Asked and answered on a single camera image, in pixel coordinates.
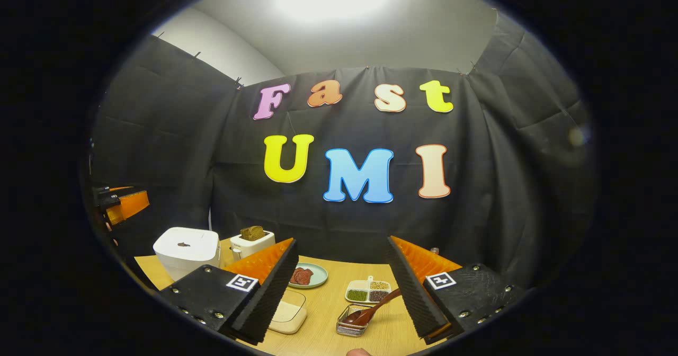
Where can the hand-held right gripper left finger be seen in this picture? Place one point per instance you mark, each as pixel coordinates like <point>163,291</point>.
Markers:
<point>273,297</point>

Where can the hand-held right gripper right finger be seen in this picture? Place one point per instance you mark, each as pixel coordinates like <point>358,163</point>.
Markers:
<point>413,297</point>

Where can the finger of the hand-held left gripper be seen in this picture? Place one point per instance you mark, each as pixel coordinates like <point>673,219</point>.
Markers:
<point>132,205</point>
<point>106,189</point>

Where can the clear rice container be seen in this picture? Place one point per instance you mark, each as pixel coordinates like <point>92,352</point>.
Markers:
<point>288,313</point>

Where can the brown wooden spoon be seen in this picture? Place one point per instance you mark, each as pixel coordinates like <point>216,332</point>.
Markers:
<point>378,305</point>

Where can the white rice cooker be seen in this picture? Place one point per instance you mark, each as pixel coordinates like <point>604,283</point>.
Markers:
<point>185,252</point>

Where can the brown meat pieces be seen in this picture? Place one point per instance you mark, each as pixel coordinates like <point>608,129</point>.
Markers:
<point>302,276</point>

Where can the white divided bean dish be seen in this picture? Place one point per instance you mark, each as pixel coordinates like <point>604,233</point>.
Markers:
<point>363,290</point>

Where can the light green plate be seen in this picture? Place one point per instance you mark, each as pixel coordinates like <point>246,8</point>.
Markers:
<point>319,275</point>

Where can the white toaster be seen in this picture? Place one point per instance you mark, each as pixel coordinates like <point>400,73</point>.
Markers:
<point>259,247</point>

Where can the brown bread slice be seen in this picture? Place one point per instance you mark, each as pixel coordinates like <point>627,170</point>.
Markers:
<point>252,233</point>

